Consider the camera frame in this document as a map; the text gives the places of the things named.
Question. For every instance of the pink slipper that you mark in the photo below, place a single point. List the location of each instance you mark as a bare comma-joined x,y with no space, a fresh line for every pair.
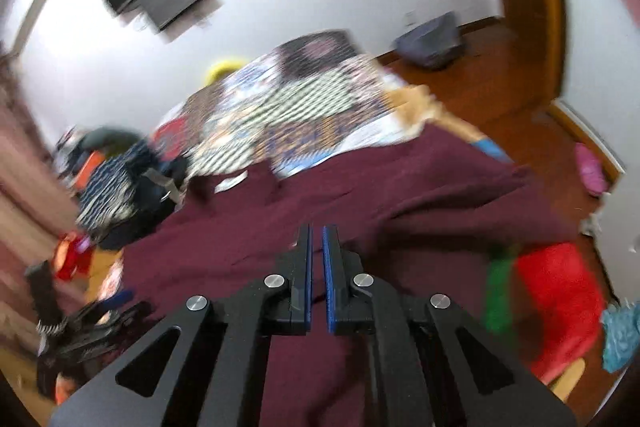
590,168

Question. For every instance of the maroon garment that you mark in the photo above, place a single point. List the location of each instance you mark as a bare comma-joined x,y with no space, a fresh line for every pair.
400,207

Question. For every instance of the black and white striped garment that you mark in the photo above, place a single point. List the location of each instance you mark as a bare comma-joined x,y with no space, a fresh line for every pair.
110,187

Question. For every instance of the yellow printed blanket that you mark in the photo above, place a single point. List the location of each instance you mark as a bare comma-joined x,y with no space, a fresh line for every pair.
440,117

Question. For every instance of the green cloth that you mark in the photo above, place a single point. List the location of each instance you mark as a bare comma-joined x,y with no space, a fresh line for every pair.
500,297

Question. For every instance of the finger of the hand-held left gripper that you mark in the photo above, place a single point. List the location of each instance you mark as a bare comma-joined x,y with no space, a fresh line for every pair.
117,299

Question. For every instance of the red cloth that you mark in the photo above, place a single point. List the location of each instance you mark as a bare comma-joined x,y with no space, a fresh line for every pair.
560,302

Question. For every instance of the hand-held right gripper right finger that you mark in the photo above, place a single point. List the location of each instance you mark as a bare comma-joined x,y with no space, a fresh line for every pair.
327,267

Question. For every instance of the white cabinet door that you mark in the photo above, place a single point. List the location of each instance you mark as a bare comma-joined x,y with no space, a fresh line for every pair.
620,237

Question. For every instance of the striped pink curtain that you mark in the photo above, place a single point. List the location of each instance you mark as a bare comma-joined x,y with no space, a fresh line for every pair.
20,187

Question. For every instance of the dark blue garment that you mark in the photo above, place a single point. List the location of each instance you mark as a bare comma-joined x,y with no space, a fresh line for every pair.
150,202

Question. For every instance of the patchwork quilt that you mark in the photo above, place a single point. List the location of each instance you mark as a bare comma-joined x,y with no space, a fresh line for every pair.
310,107

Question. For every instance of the grey-blue bag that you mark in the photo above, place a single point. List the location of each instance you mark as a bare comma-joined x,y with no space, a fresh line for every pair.
430,42

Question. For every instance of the teal cloth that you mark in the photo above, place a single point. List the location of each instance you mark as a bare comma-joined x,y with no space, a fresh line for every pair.
620,337

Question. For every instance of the pile of clothes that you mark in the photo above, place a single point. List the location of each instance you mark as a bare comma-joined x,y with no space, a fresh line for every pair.
110,138

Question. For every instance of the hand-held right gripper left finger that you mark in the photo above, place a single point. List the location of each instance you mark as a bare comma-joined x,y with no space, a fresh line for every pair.
308,267

